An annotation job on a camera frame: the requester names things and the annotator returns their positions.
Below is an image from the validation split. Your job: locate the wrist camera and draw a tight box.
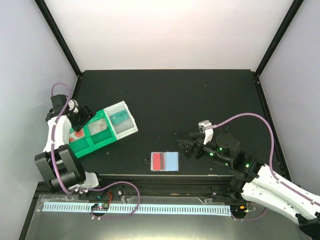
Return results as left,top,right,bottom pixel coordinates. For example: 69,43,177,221
198,120,214,145
68,99,79,113

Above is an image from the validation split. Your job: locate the black frame post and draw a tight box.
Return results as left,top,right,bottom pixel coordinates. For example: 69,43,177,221
34,0,82,78
255,0,304,77

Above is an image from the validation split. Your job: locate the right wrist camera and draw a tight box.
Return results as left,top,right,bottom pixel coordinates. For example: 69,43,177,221
198,120,214,145

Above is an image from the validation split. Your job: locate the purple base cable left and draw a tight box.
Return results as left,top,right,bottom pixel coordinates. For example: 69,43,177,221
89,207,137,222

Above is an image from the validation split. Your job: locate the teal VIP card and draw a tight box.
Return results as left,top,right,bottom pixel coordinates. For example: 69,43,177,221
109,109,129,126

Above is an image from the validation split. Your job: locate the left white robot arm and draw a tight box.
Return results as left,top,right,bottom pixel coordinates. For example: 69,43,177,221
34,94,108,200

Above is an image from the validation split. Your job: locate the left black frame post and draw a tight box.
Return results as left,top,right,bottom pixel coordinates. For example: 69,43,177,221
34,0,82,78

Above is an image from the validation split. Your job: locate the black aluminium rail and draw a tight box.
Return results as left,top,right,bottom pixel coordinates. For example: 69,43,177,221
99,174,235,198

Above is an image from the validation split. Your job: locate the small circuit board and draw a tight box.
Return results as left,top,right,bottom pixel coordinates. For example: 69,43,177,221
91,203,109,211

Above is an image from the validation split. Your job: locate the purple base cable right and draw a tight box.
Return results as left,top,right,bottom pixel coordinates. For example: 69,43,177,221
231,207,268,223

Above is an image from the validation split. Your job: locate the green divided bin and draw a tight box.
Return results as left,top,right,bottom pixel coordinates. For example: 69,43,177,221
69,110,117,158

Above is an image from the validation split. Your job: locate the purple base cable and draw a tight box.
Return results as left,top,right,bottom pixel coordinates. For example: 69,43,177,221
231,207,268,223
89,207,137,222

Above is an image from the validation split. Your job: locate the right black frame post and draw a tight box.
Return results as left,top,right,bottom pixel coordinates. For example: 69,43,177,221
255,0,304,77

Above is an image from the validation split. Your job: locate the red circle card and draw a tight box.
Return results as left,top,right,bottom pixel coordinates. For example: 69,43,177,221
69,129,85,143

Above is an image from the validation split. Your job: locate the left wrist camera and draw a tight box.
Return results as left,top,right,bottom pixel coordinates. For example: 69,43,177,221
68,99,79,113

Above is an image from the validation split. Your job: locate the clear white bin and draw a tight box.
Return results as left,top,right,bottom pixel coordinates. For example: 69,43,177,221
103,101,139,141

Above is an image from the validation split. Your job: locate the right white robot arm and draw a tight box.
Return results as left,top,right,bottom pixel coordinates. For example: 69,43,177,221
178,132,320,240

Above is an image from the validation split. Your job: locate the white floral card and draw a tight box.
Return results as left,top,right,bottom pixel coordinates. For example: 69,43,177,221
88,118,108,135

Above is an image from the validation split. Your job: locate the white slotted cable duct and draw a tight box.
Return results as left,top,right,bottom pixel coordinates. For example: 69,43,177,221
42,202,232,217

